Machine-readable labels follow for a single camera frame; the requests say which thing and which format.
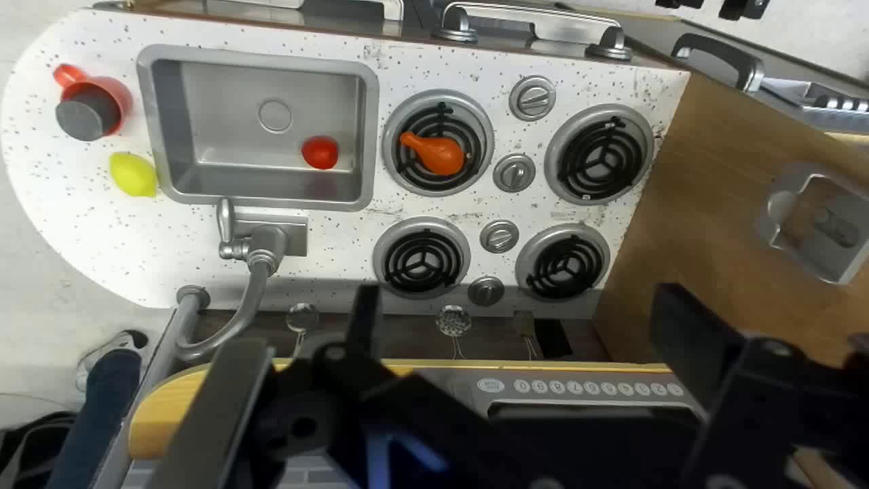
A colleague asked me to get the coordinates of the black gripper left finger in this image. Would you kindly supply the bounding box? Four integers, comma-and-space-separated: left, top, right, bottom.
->
254, 283, 476, 489

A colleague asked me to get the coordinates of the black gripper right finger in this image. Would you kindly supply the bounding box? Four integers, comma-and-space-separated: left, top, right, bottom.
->
650, 279, 869, 489

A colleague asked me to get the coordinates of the small red round toy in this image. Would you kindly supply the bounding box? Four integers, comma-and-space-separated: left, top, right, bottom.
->
300, 134, 343, 170

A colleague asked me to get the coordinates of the silver toy sink basin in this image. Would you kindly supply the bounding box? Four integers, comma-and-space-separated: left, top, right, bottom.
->
133, 43, 380, 212

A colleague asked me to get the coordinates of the dark grey flat bar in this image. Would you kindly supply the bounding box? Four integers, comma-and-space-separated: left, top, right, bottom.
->
146, 336, 278, 489

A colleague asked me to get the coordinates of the black coil toy burner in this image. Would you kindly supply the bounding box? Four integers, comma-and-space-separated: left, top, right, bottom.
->
372, 214, 472, 295
380, 89, 498, 197
514, 222, 615, 301
544, 102, 657, 206

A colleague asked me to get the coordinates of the silver toy stove knob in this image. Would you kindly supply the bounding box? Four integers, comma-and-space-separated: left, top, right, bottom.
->
464, 275, 509, 307
491, 150, 537, 196
509, 72, 559, 123
478, 218, 522, 256

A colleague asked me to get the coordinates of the silver button control panel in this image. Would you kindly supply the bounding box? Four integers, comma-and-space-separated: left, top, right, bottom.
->
417, 363, 711, 423

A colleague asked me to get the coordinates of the silver toy faucet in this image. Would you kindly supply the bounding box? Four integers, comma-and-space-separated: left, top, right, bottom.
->
175, 197, 311, 363

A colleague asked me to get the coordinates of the light wooden shelf board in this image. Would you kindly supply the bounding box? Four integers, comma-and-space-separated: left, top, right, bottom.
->
126, 355, 700, 458

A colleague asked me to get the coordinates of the brown wooden cabinet panel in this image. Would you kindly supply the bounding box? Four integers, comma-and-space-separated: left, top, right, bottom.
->
593, 71, 869, 363

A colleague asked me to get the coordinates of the grey metal support pole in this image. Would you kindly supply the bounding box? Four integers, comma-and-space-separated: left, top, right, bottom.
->
92, 283, 213, 489

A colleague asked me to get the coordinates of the orange toy chicken leg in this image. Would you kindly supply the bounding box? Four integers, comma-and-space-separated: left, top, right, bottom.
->
398, 128, 471, 178

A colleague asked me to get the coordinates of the standing person in jeans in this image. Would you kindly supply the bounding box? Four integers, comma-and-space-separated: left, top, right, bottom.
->
43, 348, 144, 489

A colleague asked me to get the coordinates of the yellow toy lemon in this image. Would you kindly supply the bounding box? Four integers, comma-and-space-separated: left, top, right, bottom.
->
106, 150, 164, 202

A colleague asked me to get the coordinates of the red toy pot grey lid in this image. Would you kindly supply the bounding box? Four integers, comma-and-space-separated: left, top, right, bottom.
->
50, 62, 135, 143

